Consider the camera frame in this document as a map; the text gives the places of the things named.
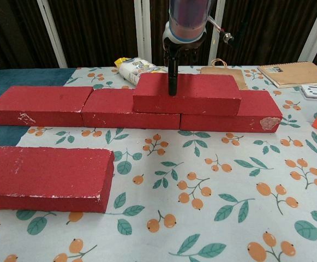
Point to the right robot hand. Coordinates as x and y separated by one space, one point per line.
173 76

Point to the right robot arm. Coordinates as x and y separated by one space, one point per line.
188 16

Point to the pack of bag rolls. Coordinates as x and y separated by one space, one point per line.
129 71

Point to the brown paper bag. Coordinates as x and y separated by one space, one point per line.
218 70

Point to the floral print tablecloth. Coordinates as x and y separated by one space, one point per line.
174 163

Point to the brown spiral notebook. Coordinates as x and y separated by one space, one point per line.
297 73

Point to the white partition post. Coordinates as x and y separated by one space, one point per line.
315 30
51 32
143 30
216 49

